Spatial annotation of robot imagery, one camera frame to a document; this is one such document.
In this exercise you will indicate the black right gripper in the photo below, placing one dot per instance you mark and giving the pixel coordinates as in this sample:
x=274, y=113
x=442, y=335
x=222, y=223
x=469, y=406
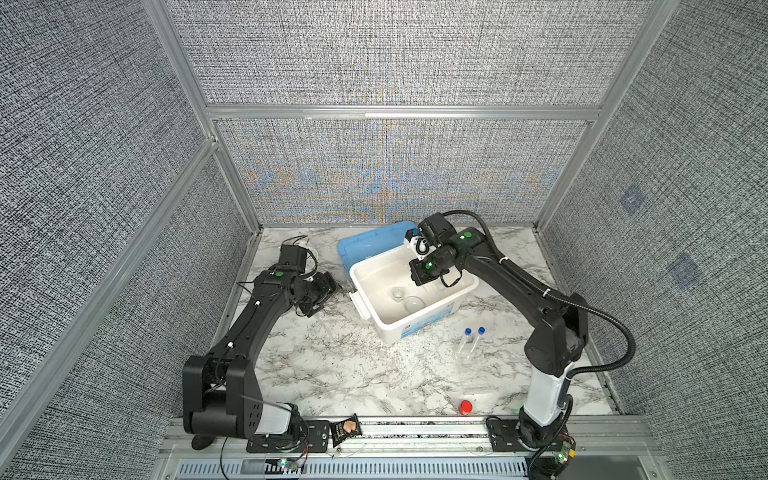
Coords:
x=417, y=274

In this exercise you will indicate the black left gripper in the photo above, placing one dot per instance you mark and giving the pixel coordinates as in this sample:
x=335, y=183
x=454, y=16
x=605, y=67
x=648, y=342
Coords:
x=327, y=285

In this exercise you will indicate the white plastic storage bin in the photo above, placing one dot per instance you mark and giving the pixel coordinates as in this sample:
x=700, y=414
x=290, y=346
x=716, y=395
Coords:
x=385, y=294

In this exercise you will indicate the blue capped test tube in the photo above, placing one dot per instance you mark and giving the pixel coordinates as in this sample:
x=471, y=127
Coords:
x=465, y=343
x=477, y=340

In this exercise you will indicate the small white ceramic dish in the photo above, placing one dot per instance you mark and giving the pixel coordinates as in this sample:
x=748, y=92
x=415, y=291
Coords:
x=398, y=294

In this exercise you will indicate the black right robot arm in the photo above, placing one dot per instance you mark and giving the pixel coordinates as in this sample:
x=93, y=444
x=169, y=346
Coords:
x=559, y=328

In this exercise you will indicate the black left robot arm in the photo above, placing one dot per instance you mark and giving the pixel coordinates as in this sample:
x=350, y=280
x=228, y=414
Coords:
x=221, y=394

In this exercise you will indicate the blue plastic bin lid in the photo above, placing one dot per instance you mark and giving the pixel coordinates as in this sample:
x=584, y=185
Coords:
x=355, y=249

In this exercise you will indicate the small circuit board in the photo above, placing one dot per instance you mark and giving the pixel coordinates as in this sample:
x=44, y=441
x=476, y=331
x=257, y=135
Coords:
x=345, y=429

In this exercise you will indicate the red capped vial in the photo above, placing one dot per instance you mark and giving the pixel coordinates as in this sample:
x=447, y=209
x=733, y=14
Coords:
x=465, y=408

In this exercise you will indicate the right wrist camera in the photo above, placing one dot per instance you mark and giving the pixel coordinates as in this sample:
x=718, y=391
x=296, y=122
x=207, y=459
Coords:
x=416, y=243

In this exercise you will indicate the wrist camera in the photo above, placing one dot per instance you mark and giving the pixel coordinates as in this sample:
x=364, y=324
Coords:
x=416, y=243
x=293, y=258

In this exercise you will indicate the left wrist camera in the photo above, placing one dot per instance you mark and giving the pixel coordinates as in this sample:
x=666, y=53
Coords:
x=293, y=258

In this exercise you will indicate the aluminium front rail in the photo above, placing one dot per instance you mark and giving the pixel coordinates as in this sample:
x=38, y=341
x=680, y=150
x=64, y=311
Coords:
x=607, y=447

